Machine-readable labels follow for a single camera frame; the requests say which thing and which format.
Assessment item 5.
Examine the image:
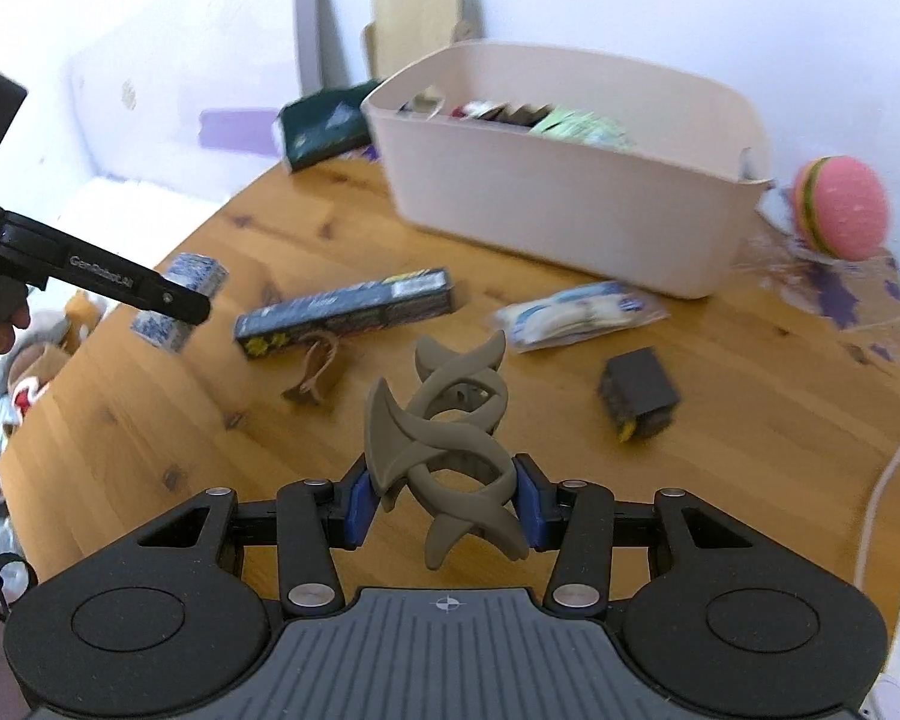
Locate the grey claw hair clip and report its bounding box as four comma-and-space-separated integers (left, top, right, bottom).
364, 330, 530, 571

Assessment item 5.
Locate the blue white tissue packet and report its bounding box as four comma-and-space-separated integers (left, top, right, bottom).
130, 252, 229, 355

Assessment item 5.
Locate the long blue toothpaste box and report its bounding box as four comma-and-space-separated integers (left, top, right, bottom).
233, 268, 455, 359

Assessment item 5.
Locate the green snack packet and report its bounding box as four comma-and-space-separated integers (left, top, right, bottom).
532, 107, 634, 151

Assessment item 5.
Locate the small black cube box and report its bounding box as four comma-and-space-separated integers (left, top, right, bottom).
598, 346, 681, 442

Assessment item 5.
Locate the white blue wrapped snack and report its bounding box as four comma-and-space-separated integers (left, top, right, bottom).
493, 281, 670, 353

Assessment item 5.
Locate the beige plastic storage bin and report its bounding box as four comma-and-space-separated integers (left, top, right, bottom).
362, 41, 772, 299

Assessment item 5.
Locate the dark green tissue pack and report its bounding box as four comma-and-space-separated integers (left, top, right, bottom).
272, 78, 382, 172

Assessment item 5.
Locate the pink green plush ball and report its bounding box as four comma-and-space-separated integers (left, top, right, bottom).
790, 154, 889, 262

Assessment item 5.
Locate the white cable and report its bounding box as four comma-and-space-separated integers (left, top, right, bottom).
850, 418, 900, 593

